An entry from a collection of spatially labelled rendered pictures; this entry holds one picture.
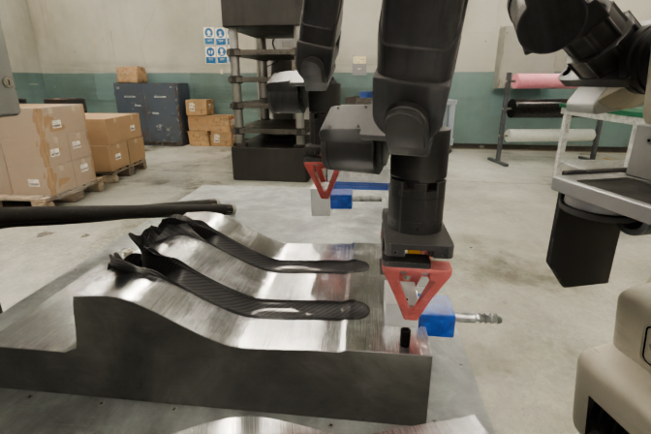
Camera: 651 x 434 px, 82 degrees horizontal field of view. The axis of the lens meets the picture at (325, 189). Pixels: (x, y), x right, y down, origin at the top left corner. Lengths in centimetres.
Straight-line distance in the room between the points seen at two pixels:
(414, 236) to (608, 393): 35
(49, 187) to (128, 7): 483
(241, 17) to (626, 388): 428
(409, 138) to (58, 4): 900
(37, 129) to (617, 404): 407
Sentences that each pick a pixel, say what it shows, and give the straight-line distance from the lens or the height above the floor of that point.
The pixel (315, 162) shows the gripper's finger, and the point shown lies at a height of 101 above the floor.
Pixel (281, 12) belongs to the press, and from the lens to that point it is 434.
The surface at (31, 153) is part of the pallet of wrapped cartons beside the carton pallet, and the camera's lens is 420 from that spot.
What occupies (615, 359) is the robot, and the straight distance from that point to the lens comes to 65.
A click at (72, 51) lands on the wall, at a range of 904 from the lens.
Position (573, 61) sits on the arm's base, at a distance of 64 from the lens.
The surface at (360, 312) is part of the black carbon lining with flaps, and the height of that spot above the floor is 89.
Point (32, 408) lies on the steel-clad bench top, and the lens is 58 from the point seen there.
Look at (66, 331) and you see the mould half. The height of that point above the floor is 86.
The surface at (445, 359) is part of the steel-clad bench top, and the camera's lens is 55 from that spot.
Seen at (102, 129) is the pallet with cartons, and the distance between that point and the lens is 491.
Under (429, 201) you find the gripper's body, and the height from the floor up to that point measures 103.
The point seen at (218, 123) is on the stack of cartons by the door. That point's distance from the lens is 707.
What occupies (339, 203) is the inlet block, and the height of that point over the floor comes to 93.
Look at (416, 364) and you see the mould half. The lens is 42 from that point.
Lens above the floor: 115
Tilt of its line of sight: 16 degrees down
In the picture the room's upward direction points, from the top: straight up
